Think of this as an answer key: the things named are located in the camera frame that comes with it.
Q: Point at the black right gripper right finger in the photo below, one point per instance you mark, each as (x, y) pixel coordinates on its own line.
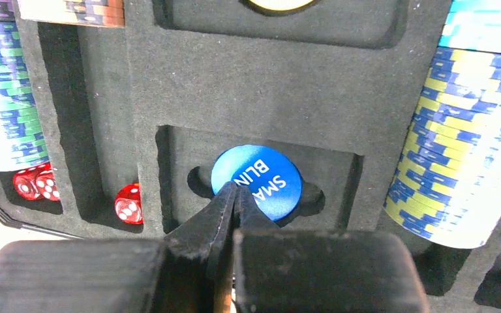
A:
(279, 270)

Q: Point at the red single die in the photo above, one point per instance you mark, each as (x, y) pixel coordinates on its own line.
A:
(128, 206)

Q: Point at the teal poker chip stack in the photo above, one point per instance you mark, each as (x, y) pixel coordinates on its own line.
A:
(22, 142)

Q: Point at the light blue poker chip stack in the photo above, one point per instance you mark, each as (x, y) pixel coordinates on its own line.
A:
(473, 25)

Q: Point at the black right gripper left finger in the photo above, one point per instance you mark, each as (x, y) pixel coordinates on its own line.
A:
(188, 270)

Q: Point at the black poker set case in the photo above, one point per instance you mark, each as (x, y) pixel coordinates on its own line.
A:
(335, 85)

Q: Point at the red die pair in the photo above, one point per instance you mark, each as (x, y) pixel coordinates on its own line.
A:
(36, 183)

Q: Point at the blue small blind button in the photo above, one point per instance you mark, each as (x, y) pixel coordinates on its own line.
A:
(272, 178)

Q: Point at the blue yellow poker chip stack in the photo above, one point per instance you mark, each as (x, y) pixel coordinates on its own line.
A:
(447, 184)

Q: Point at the yellow big blind button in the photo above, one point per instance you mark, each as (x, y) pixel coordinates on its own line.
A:
(280, 6)

